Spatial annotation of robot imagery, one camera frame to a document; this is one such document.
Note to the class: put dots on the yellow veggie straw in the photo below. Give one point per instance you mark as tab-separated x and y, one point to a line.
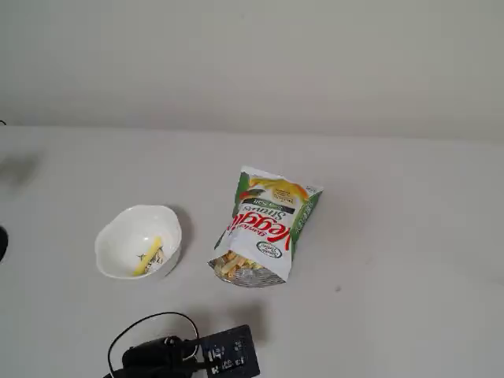
149	255

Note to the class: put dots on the pile of veggie straws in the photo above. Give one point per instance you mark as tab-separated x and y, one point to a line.
236	264

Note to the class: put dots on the white ceramic bowl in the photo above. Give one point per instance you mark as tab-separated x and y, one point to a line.
126	236

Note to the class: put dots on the veggie straws snack packet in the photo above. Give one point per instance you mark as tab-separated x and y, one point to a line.
271	220

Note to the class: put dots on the black round object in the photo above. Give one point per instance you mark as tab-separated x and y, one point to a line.
2	244

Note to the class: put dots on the black camera circuit board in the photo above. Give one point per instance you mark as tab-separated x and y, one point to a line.
230	352

